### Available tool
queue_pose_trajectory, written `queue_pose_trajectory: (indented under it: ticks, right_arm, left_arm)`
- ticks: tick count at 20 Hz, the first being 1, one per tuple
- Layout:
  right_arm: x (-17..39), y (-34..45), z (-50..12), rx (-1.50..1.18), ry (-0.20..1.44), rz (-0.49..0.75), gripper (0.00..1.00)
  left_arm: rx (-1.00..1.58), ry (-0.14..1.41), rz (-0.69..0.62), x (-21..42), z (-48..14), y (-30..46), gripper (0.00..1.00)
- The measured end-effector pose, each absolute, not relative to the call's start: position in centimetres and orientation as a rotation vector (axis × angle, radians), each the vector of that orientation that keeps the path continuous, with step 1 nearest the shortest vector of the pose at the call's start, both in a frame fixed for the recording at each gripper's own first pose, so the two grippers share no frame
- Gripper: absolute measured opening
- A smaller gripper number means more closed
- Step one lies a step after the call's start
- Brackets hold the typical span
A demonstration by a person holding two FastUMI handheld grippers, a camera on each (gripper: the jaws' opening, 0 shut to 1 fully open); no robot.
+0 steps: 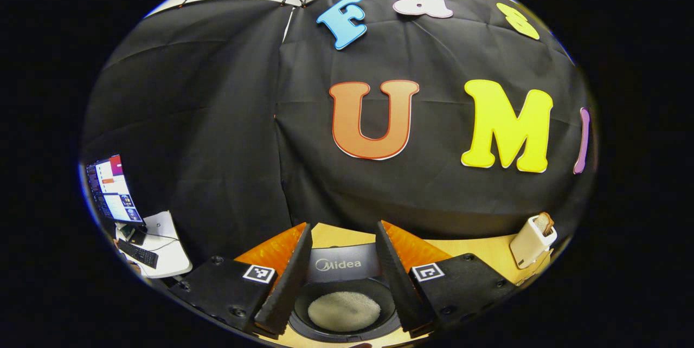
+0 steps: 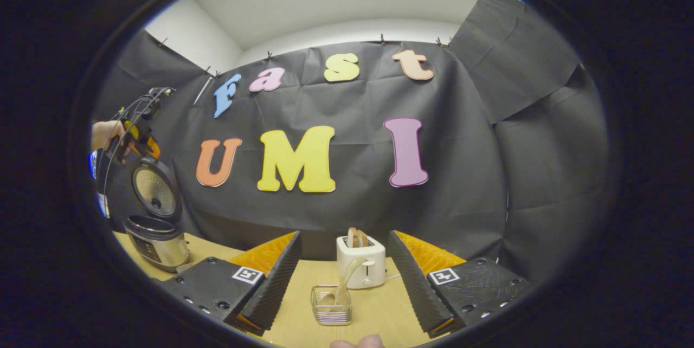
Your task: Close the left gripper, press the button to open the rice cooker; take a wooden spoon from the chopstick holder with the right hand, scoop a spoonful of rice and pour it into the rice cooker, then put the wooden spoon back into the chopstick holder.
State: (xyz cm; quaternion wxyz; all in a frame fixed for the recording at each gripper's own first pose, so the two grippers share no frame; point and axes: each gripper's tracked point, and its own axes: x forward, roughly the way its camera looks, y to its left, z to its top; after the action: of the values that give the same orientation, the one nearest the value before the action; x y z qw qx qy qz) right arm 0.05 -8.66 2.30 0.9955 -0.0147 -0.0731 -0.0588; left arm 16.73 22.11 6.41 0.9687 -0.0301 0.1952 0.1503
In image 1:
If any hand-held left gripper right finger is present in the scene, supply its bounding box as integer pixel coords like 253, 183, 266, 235
376, 220, 518, 338

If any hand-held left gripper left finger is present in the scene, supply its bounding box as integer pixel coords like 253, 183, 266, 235
168, 222, 313, 338

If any black silver rice cooker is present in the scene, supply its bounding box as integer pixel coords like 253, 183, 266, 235
287, 243, 404, 344

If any small white rice heap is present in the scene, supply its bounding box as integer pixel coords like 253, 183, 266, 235
308, 291, 382, 332

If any white desk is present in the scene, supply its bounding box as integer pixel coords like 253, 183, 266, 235
117, 211, 193, 278

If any white toaster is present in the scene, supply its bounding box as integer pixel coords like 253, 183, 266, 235
510, 215, 558, 270

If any black keyboard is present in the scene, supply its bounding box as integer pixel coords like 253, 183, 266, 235
118, 240, 159, 269

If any toasted bread slice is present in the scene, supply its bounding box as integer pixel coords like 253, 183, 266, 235
534, 212, 555, 236

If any black backdrop cloth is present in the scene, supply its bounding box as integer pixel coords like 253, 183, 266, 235
81, 0, 597, 262

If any computer monitor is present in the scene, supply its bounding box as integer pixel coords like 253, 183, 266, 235
87, 154, 144, 224

